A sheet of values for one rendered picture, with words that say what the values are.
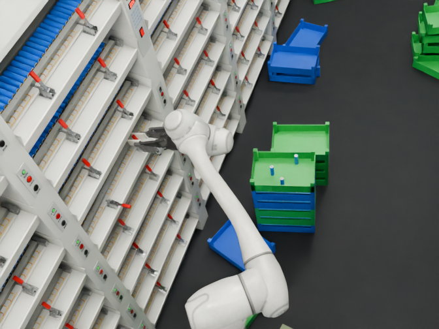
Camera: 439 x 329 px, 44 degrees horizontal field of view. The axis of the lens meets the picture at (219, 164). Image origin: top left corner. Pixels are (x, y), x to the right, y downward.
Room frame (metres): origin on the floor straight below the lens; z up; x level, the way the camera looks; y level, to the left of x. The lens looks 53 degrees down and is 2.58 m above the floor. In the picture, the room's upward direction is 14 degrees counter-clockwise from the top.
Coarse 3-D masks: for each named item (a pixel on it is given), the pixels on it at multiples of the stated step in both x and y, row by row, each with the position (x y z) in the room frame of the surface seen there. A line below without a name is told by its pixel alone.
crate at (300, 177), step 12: (264, 156) 1.59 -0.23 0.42; (276, 156) 1.57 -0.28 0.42; (288, 156) 1.55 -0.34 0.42; (300, 156) 1.53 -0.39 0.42; (312, 156) 1.50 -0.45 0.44; (252, 168) 1.50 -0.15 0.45; (264, 168) 1.52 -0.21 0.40; (276, 168) 1.51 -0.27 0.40; (288, 168) 1.49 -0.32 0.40; (300, 168) 1.47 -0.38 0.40; (312, 168) 1.45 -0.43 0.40; (252, 180) 1.42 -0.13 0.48; (264, 180) 1.46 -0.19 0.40; (276, 180) 1.44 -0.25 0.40; (288, 180) 1.42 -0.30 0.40; (300, 180) 1.40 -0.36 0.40; (312, 180) 1.34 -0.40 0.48; (300, 192) 1.34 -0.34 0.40; (312, 192) 1.32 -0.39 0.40
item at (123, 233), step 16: (160, 160) 1.47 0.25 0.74; (144, 176) 1.39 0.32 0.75; (160, 176) 1.39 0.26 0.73; (144, 192) 1.32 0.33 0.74; (128, 208) 1.25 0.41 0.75; (144, 208) 1.25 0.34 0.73; (128, 224) 1.18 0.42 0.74; (112, 240) 1.12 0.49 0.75; (128, 240) 1.11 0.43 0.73; (112, 256) 1.06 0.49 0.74
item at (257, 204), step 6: (258, 204) 1.41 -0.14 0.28; (264, 204) 1.40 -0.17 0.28; (270, 204) 1.39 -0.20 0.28; (276, 204) 1.38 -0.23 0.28; (282, 204) 1.37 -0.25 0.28; (288, 204) 1.36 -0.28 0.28; (294, 204) 1.35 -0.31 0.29; (300, 204) 1.34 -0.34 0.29; (306, 204) 1.33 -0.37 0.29; (312, 204) 1.32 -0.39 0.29
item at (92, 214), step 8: (136, 128) 1.47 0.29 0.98; (128, 144) 1.39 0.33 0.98; (120, 160) 1.33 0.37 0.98; (112, 168) 1.29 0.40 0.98; (112, 176) 1.26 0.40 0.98; (104, 184) 1.23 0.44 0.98; (104, 192) 1.20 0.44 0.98; (96, 200) 1.17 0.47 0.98; (96, 208) 1.13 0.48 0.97; (88, 216) 1.11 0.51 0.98; (88, 224) 1.08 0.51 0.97
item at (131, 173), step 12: (144, 108) 1.54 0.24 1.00; (144, 120) 1.52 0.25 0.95; (156, 120) 1.52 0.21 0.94; (132, 156) 1.36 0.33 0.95; (144, 156) 1.35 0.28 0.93; (120, 168) 1.31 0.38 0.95; (132, 168) 1.30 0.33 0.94; (120, 180) 1.26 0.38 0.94; (132, 180) 1.25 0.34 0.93; (108, 192) 1.21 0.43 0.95; (120, 192) 1.21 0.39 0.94; (96, 216) 1.12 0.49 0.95; (108, 216) 1.11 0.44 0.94; (96, 228) 1.07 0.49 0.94; (108, 228) 1.06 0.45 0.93; (96, 240) 1.02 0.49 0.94
